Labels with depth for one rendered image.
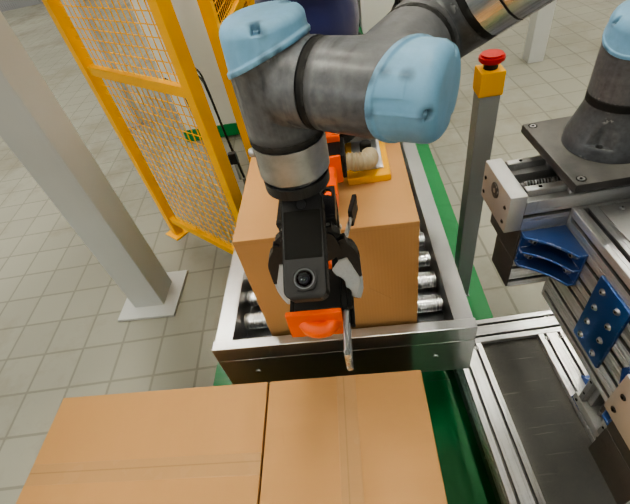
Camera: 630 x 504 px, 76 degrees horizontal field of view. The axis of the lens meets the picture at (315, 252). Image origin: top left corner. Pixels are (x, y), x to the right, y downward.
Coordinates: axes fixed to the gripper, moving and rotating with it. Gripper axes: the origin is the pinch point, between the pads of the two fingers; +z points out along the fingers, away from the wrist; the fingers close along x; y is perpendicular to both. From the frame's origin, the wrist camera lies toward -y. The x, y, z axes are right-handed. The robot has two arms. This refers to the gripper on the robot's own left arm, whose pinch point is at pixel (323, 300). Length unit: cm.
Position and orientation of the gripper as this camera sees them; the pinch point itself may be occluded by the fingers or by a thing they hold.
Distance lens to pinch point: 56.4
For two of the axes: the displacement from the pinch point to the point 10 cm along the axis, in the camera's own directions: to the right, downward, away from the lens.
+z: 1.6, 6.9, 7.0
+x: -9.9, 1.0, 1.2
